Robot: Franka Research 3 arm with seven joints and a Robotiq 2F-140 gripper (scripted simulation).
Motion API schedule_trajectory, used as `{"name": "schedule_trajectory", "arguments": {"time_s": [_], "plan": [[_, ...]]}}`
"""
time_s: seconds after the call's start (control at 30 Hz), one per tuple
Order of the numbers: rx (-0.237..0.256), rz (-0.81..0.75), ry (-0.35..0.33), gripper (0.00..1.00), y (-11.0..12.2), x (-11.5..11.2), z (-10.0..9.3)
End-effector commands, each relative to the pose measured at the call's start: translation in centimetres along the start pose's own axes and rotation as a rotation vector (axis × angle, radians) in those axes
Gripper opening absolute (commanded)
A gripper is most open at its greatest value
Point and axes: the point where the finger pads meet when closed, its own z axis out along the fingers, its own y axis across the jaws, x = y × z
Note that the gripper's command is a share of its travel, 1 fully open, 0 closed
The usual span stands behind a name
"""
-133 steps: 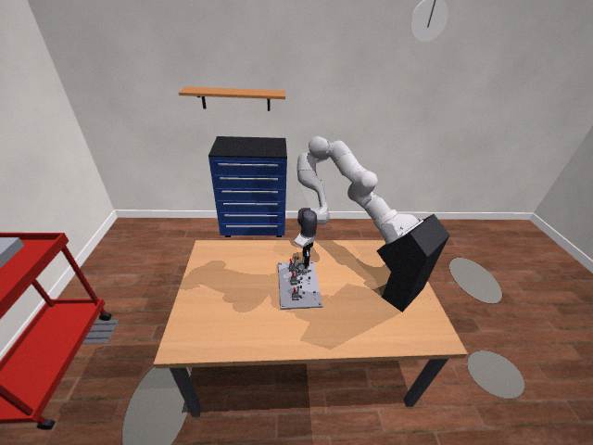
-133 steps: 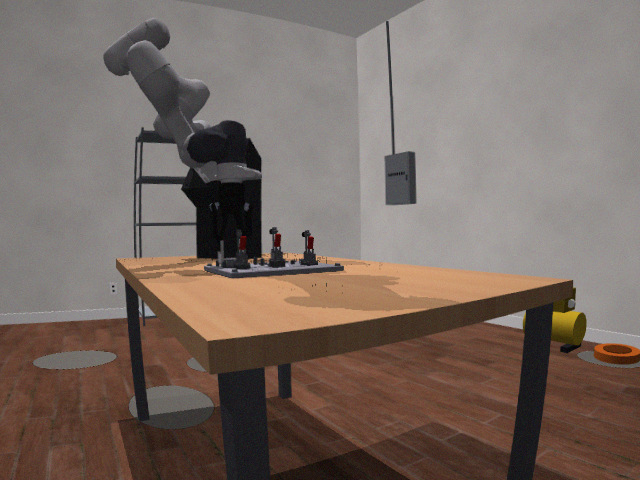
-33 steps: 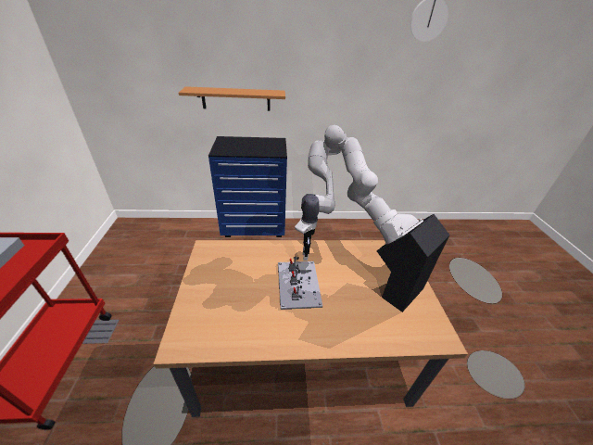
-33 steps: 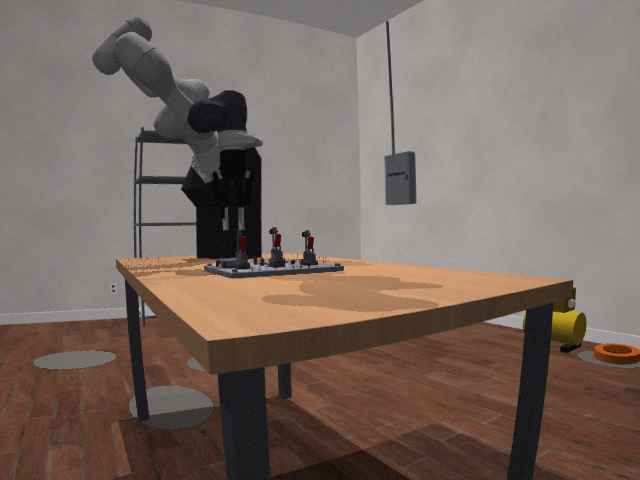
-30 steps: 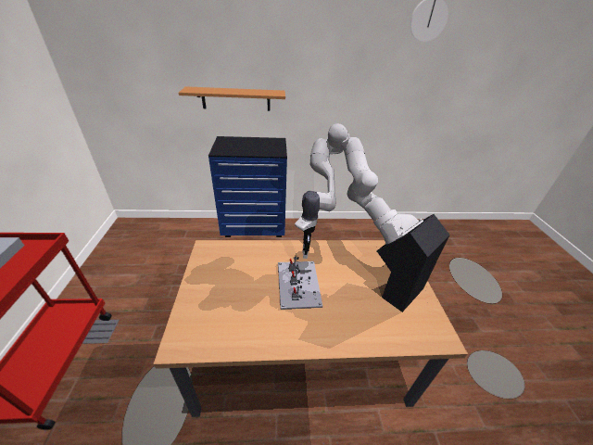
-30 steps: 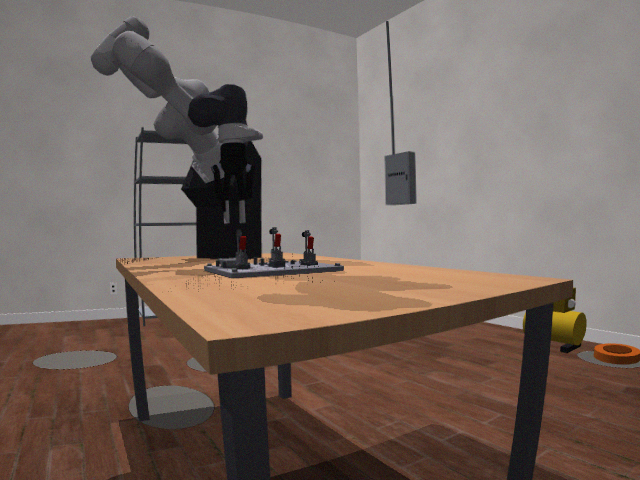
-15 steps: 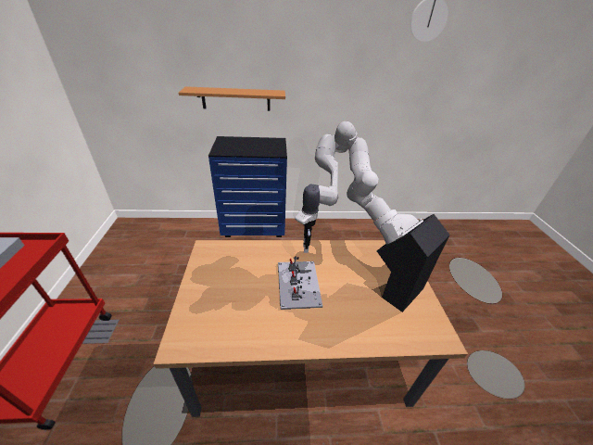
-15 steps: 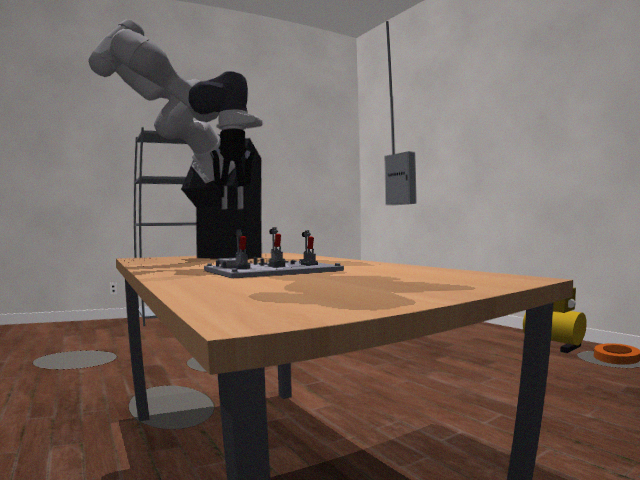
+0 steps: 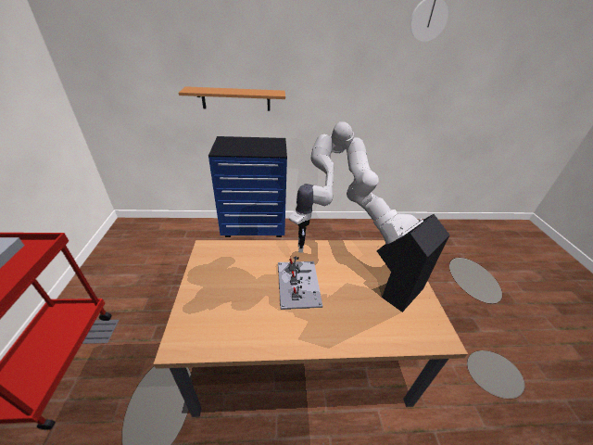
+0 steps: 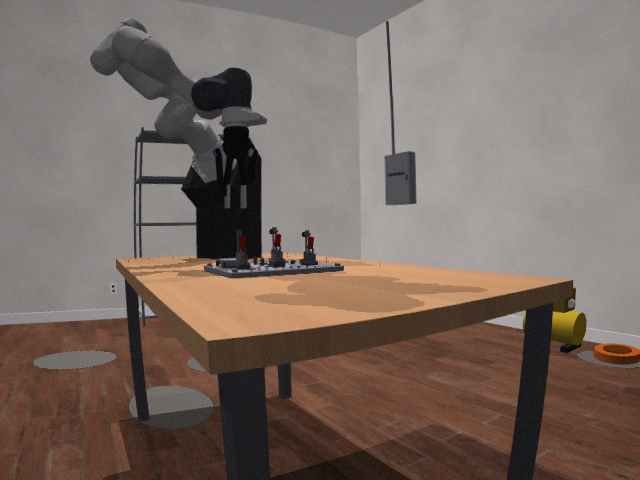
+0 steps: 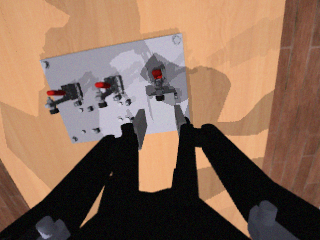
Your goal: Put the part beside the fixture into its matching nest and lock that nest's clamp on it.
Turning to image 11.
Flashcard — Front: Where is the grey metal fixture plate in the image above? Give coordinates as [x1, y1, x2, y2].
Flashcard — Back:
[39, 33, 190, 144]

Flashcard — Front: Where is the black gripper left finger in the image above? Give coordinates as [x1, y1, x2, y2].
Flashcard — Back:
[0, 109, 147, 240]

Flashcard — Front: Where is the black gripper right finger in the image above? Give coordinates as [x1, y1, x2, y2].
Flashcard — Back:
[163, 105, 320, 240]

